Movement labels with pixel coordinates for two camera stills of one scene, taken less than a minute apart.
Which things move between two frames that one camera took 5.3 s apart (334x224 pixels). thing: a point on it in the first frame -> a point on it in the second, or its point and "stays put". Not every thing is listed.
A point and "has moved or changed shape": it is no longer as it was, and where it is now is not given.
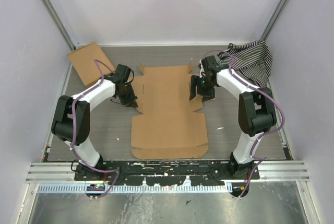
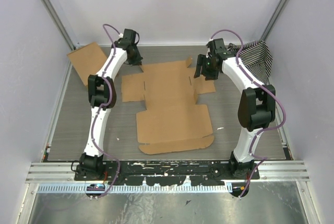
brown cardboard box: [169, 126] has moved or changed shape
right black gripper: [207, 95] -> [202, 61]
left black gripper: [130, 102] -> [136, 61]
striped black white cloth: [253, 60] stays put
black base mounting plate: [167, 173] stays put
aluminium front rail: [288, 171] stays put
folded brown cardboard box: [83, 60] stays put
